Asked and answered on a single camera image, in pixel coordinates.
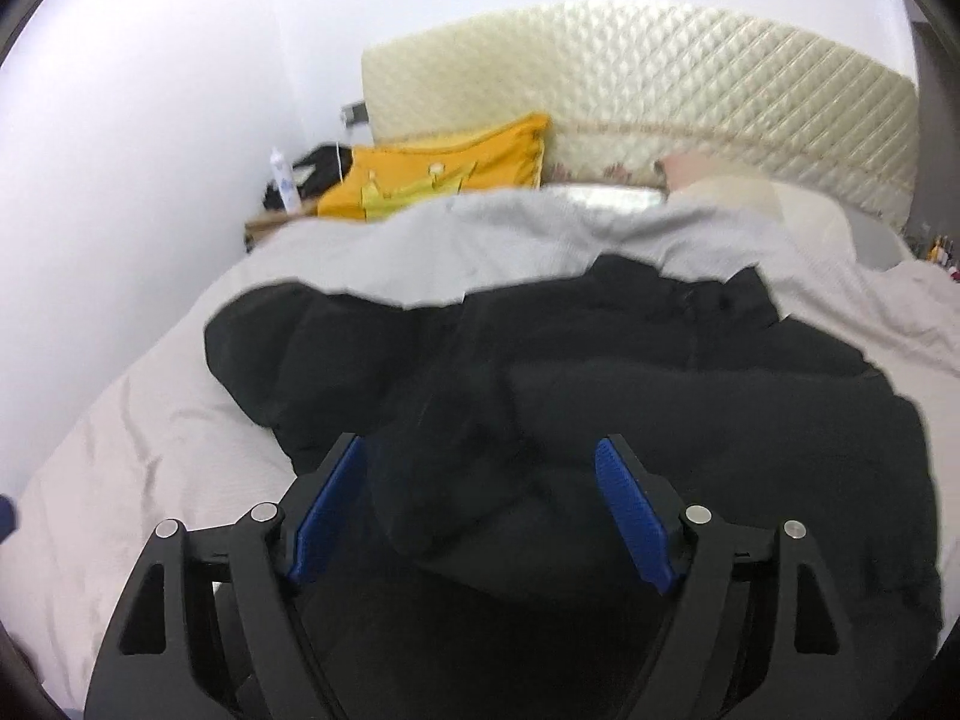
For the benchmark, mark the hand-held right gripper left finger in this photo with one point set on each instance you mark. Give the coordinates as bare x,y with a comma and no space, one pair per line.
330,510

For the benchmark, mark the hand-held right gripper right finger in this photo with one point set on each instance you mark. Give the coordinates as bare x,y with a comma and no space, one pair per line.
630,517

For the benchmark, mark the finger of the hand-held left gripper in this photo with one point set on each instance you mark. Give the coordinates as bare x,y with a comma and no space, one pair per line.
6,517

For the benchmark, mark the black garment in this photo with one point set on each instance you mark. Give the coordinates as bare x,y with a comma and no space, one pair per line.
600,360

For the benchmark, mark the grey bed sheet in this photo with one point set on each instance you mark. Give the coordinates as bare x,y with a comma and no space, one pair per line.
150,427

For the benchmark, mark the wooden nightstand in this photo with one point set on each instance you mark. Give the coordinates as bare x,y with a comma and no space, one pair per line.
262,229

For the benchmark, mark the white small pillow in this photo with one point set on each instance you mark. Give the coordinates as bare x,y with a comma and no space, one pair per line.
607,195

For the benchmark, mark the clear plastic bottle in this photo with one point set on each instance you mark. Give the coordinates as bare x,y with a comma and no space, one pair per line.
285,180

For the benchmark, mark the black bag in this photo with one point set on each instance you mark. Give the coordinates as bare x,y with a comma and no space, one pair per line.
322,165

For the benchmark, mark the patchwork pillow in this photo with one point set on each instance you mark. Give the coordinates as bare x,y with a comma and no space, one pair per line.
727,184

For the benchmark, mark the yellow pillow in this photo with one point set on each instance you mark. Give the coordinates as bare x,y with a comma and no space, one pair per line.
450,157

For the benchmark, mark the group of small bottles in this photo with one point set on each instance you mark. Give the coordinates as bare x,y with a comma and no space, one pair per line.
937,251

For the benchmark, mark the cream quilted headboard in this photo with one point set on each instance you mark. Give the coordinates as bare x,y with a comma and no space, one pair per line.
637,67

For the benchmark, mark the grey wall socket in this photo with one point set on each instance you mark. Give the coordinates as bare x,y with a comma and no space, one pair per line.
354,112

